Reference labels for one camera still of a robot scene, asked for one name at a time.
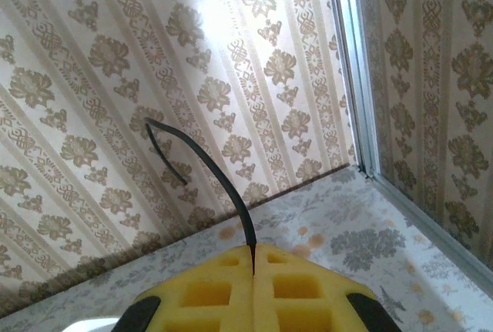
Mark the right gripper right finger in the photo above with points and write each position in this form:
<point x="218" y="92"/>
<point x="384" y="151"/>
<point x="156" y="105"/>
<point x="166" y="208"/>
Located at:
<point x="300" y="309"/>

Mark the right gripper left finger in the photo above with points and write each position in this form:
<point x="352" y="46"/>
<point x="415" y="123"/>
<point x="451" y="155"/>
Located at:
<point x="215" y="309"/>

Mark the floral table cover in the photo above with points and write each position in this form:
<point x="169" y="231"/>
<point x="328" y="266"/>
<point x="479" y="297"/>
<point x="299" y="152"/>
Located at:
<point x="366" y="247"/>

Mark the aluminium table frame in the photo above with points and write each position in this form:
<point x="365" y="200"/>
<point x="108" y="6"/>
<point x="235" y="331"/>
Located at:
<point x="423" y="216"/>

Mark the aluminium frame post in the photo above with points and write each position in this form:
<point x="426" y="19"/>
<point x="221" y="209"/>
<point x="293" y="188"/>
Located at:
<point x="356" y="78"/>

